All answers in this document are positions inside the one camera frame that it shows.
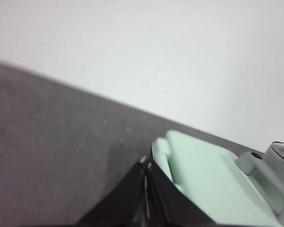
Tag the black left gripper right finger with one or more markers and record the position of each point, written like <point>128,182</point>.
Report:
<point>170,205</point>

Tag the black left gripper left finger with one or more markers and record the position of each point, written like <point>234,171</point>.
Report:
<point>123,201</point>

